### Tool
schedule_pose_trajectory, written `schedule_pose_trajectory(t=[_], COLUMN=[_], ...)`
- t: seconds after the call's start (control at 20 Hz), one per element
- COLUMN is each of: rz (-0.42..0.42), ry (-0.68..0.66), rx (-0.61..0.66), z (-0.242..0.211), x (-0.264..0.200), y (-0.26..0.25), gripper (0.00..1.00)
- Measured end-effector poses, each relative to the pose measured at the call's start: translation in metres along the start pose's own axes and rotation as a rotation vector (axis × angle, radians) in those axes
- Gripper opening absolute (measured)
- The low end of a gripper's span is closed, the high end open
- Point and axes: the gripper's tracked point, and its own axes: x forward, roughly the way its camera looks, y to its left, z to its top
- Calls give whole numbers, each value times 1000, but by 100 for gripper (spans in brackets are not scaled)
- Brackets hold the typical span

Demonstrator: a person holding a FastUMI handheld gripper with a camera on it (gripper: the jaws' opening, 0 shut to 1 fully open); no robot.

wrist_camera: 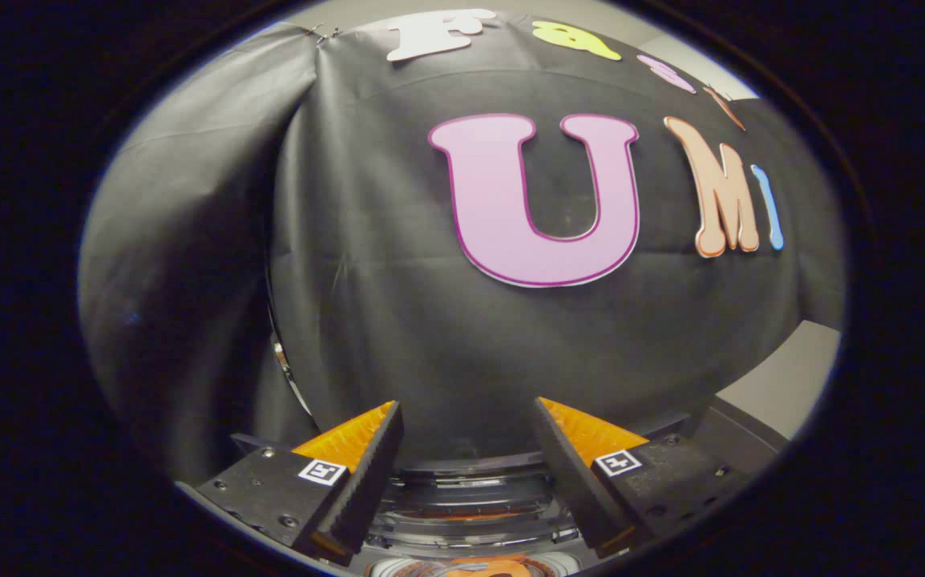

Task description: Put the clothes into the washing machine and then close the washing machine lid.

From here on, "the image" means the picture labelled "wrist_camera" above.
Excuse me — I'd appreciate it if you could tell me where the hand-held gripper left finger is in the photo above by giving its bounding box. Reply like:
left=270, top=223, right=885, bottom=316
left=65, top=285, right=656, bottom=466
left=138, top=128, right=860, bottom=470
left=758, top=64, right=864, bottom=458
left=178, top=401, right=405, bottom=568

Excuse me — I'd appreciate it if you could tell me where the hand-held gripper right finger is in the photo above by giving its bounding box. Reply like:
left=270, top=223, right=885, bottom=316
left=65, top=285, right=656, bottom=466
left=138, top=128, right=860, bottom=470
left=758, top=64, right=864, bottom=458
left=532, top=396, right=752, bottom=560

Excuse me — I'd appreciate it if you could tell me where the orange garment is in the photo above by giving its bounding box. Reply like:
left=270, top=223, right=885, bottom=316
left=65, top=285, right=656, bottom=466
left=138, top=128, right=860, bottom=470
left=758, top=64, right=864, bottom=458
left=382, top=553, right=584, bottom=577

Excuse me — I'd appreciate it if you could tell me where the metal stand pole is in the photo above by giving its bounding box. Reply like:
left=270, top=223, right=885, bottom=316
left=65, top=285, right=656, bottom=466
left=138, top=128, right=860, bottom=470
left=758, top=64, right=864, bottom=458
left=267, top=264, right=315, bottom=422

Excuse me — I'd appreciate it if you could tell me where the black backdrop cloth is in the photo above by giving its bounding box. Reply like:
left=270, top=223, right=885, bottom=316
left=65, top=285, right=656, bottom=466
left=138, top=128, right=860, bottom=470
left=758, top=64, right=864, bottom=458
left=78, top=8, right=846, bottom=482

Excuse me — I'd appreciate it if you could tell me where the white cabinet with grey top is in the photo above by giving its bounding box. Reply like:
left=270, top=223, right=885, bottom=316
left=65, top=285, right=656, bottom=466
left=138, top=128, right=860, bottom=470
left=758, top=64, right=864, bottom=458
left=687, top=321, right=842, bottom=482

